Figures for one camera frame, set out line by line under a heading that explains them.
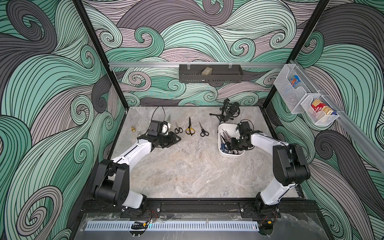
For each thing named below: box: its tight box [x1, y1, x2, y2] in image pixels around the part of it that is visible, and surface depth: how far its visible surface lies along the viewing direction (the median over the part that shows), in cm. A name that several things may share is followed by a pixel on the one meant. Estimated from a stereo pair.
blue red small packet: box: [290, 75, 301, 88], surface depth 85 cm
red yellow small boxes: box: [311, 99, 334, 115], surface depth 67 cm
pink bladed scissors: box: [221, 128, 232, 143], surface depth 103 cm
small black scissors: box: [174, 121, 183, 134], surface depth 109 cm
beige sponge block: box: [201, 66, 213, 76], surface depth 93 cm
